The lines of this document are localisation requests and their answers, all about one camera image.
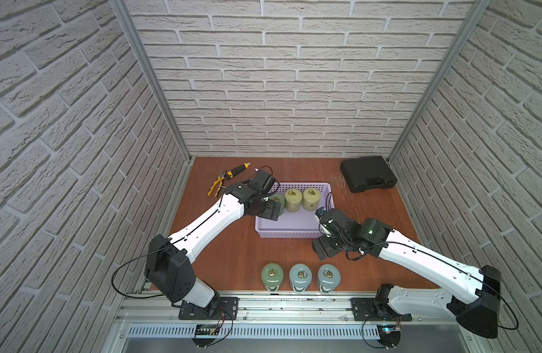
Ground dark green canister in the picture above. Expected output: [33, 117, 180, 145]
[261, 263, 284, 292]
[269, 193, 285, 216]

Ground yellow-green canister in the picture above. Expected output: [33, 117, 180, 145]
[302, 188, 322, 212]
[284, 188, 303, 213]

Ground lilac perforated plastic basket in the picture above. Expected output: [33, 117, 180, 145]
[255, 182, 334, 238]

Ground blue-grey canister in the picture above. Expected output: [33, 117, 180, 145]
[289, 263, 312, 292]
[316, 264, 342, 293]

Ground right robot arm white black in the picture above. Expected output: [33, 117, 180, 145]
[312, 207, 503, 339]

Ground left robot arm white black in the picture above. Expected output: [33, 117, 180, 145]
[134, 169, 281, 319]

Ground yellow black utility knife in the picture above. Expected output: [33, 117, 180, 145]
[225, 163, 250, 179]

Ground yellow black pliers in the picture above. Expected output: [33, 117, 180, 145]
[207, 171, 228, 197]

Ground black plastic tool case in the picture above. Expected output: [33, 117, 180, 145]
[340, 156, 397, 194]

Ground right controller board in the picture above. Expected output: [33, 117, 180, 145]
[377, 326, 401, 349]

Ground controller board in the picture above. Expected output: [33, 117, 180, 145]
[192, 324, 222, 348]
[377, 326, 401, 349]

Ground left controller board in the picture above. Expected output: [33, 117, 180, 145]
[192, 324, 222, 348]

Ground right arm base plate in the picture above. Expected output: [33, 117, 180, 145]
[350, 298, 412, 322]

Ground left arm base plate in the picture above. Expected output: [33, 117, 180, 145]
[178, 297, 239, 321]

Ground aluminium front rail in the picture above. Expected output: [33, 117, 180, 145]
[103, 291, 490, 352]

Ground left aluminium corner post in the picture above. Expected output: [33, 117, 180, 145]
[109, 0, 193, 163]

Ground aluminium corner post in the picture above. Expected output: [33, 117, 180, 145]
[387, 0, 493, 163]
[109, 0, 193, 163]

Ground right aluminium corner post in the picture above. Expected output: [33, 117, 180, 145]
[387, 0, 493, 163]

